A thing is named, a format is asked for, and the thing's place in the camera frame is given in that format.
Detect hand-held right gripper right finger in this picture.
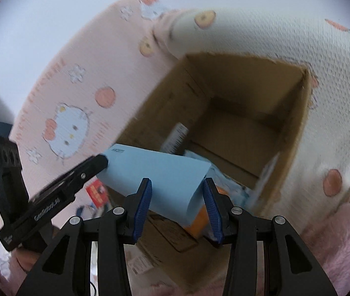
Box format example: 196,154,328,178
203,177,339,296

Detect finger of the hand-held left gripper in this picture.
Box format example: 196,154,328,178
29,154,109,203

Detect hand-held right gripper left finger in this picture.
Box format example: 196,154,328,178
15,178,153,296

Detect orange box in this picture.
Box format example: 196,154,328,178
184,186,228,239

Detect blue white wet wipes pack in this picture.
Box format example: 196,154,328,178
184,149,256,204

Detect light blue box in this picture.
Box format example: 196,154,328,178
96,143,213,227

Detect brown cardboard box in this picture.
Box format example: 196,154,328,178
113,52,314,287

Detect red card packet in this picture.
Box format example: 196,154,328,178
86,180,109,210

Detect pink printed blanket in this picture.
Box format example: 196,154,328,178
9,0,350,287

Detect pink fluffy blanket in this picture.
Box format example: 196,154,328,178
0,202,350,296

